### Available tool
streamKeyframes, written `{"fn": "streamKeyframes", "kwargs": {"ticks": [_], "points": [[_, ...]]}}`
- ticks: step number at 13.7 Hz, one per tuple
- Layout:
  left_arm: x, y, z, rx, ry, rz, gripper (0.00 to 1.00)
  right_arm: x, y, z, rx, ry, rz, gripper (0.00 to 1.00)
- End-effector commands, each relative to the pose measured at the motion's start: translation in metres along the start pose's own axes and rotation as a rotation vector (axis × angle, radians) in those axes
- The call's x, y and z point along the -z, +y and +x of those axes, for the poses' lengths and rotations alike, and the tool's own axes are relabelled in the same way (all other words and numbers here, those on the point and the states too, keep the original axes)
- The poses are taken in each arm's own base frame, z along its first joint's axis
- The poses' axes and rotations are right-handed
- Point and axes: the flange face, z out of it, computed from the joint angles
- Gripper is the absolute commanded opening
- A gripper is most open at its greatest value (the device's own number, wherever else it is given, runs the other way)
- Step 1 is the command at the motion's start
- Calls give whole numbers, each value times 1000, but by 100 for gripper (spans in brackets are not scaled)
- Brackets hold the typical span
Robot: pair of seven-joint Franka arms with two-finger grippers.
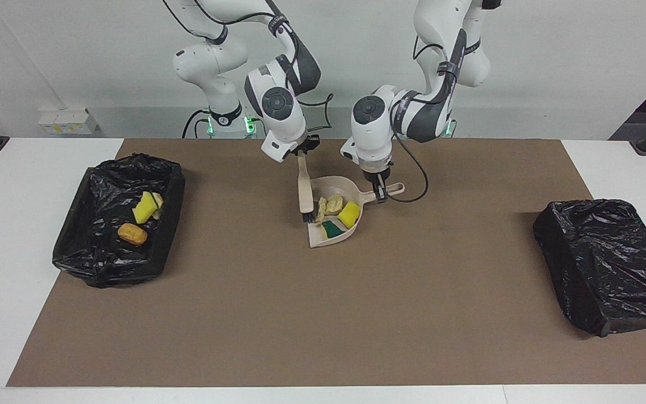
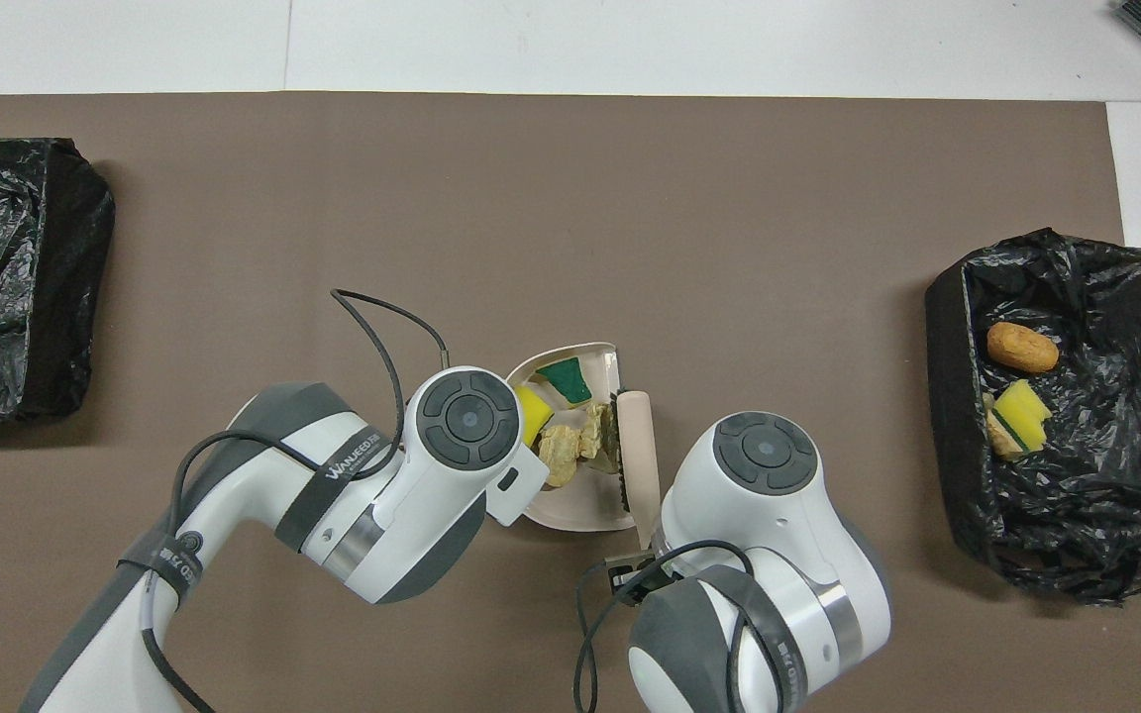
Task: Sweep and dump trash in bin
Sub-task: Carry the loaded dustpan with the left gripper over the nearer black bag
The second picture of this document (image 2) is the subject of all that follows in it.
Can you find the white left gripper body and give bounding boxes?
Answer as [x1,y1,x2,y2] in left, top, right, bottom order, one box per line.
[485,446,552,528]

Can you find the beige foam chunk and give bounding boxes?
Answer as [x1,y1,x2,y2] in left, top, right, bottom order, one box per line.
[538,424,583,489]
[578,401,621,472]

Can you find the beige plastic dustpan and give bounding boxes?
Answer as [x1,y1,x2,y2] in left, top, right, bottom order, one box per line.
[505,342,653,534]

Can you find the yellow sponge piece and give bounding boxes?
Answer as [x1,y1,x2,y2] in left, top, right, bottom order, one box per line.
[535,358,594,406]
[515,384,555,450]

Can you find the beige hand brush black bristles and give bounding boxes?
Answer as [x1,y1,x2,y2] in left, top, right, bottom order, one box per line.
[610,389,664,552]

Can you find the orange striped sponge piece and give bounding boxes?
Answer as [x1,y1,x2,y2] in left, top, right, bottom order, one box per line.
[980,393,1022,462]

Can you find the green and yellow sponge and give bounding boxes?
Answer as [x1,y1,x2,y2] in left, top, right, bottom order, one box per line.
[991,379,1054,455]

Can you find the brown oval foam lump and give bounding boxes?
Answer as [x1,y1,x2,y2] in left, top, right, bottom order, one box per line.
[986,321,1062,374]

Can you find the black bag-lined bin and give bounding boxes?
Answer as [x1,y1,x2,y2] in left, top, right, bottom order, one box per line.
[924,228,1141,607]
[0,137,118,427]

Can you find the brown table mat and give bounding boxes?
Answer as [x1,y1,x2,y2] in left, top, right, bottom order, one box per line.
[0,92,1141,713]

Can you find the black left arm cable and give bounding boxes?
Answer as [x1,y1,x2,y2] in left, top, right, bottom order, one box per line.
[140,288,451,713]

